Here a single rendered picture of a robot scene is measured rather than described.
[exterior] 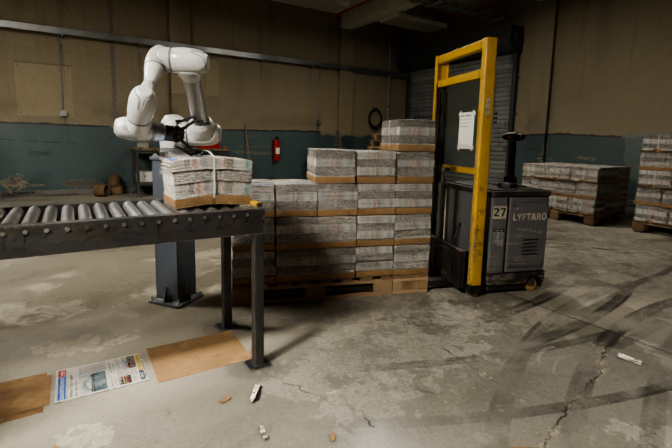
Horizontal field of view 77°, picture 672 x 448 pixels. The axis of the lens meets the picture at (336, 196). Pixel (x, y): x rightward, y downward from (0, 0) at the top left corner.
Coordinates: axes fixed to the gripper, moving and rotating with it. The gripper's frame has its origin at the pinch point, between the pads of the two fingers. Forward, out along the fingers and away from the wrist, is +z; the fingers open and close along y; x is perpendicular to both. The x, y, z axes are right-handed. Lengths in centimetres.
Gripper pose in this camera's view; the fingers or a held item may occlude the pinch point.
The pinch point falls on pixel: (207, 137)
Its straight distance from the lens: 223.9
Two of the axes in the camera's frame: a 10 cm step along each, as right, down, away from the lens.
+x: 5.3, 1.3, -8.4
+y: -1.0, 9.9, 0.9
